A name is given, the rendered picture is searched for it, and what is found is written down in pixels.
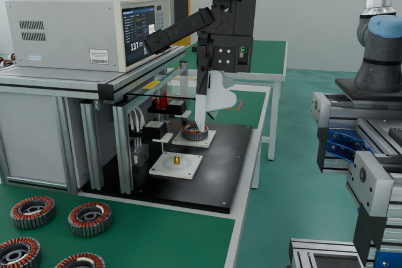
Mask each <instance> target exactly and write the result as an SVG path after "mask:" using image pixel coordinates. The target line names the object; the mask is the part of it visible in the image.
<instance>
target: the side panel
mask: <svg viewBox="0 0 402 268"><path fill-rule="evenodd" d="M0 179H1V183H2V184H5V183H6V184H8V185H15V186H20V187H27V188H35V189H39V190H47V191H54V192H59V193H66V194H72V193H73V194H74V195H77V194H78V192H80V191H81V188H77V180H76V176H75V168H74V160H73V155H72V148H71V140H70V135H69V127H68V120H67V115H66V107H65V100H64V97H60V96H46V95H32V94H24V93H9V92H0Z"/></svg>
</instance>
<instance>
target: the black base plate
mask: <svg viewBox="0 0 402 268"><path fill-rule="evenodd" d="M167 121H170V133H173V137H171V139H170V140H169V141H168V142H164V143H163V149H164V151H165V152H171V153H181V154H191V155H197V156H203V159H202V161H201V163H200V165H199V167H198V169H197V171H196V173H195V174H194V177H193V179H185V178H177V177H172V176H163V175H154V174H149V170H150V169H151V168H152V166H153V165H154V164H155V162H156V161H157V160H158V159H159V157H160V156H161V154H162V145H161V142H156V141H153V139H147V138H141V142H142V144H148V150H149V158H148V159H147V161H146V162H145V163H144V164H143V165H142V166H141V167H139V166H132V175H133V191H131V193H130V194H126V193H124V194H123V193H121V190H120V178H119V171H118V159H117V154H116V155H115V156H114V157H113V158H112V159H111V160H110V161H109V162H108V163H107V164H106V165H105V166H104V167H103V168H102V169H103V179H104V186H103V187H102V188H101V189H100V190H97V189H96V188H95V189H92V188H91V182H90V180H88V181H87V182H86V183H85V184H84V185H83V193H91V194H98V195H103V196H111V197H118V198H123V199H130V200H138V201H143V202H150V203H158V204H162V205H170V206H177V207H182V208H190V209H197V210H202V211H209V212H217V213H222V214H230V211H231V208H232V204H233V200H234V197H235V193H236V189H237V185H238V182H239V178H240V174H241V171H242V167H243V163H244V160H245V156H246V152H247V149H248V145H249V141H250V139H251V134H252V130H253V126H246V125H238V124H225V123H212V122H205V126H207V127H208V130H214V131H216V134H215V136H214V138H213V140H212V142H211V144H210V146H209V148H204V147H193V146H187V145H176V144H172V141H173V140H174V138H175V137H176V136H177V134H179V132H180V130H181V120H179V119H172V118H168V119H167Z"/></svg>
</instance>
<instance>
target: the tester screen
mask: <svg viewBox="0 0 402 268"><path fill-rule="evenodd" d="M123 24H124V40H125V48H126V63H127V64H129V63H131V62H133V61H136V60H138V59H140V58H142V57H144V56H146V55H148V53H147V54H145V55H144V45H143V43H142V42H143V40H144V39H146V38H147V37H146V36H147V35H145V36H143V27H144V26H148V25H153V24H154V8H146V9H141V10H132V11H124V12H123ZM134 42H138V43H139V49H137V50H134V51H131V48H130V44H132V43H134ZM140 50H143V54H142V55H140V56H138V57H135V58H133V59H131V60H128V61H127V56H128V55H130V54H132V53H135V52H137V51H140Z"/></svg>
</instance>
